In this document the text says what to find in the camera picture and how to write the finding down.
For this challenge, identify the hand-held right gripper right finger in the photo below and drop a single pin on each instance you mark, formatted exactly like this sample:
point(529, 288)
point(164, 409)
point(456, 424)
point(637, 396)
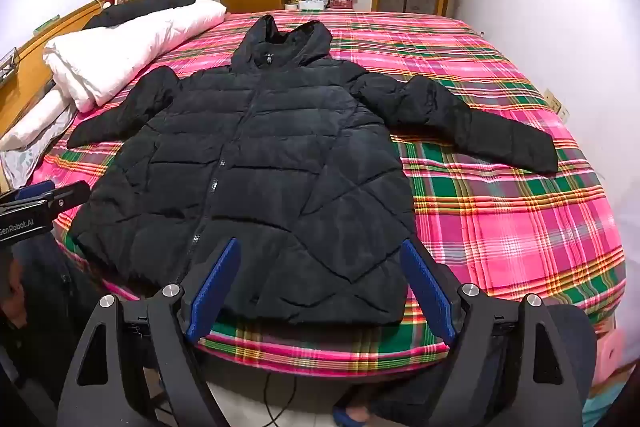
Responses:
point(425, 288)

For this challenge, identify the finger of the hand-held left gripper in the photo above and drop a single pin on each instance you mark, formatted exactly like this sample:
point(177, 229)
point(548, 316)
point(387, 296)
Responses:
point(70, 196)
point(35, 188)

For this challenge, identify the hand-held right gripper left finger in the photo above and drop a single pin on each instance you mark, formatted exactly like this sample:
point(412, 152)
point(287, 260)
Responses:
point(216, 287)

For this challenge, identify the black puffer jacket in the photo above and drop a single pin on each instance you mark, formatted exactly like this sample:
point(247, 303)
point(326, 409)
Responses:
point(280, 147)

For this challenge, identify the light printed cloth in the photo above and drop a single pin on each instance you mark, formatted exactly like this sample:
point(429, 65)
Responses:
point(27, 162)

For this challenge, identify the white pillow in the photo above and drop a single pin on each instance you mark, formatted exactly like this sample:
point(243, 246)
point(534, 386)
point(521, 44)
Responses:
point(35, 122)
point(130, 52)

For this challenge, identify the person's dark clothing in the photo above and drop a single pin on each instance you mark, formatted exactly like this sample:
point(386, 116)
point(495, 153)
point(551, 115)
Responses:
point(45, 307)

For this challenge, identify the pink plaid bed sheet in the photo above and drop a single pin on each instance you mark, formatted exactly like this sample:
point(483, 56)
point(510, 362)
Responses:
point(500, 217)

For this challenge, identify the wooden headboard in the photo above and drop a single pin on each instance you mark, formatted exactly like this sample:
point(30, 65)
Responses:
point(30, 57)

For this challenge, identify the blue slipper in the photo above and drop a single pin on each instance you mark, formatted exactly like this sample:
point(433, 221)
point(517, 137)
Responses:
point(350, 414)

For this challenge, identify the black pillow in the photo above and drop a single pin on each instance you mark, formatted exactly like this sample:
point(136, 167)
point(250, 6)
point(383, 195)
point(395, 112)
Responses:
point(145, 7)

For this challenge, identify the red white flat box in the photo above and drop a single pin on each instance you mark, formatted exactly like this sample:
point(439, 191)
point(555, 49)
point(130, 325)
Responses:
point(341, 1)

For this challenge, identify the wall socket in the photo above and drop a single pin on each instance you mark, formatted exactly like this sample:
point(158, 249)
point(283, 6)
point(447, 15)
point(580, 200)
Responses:
point(557, 106)

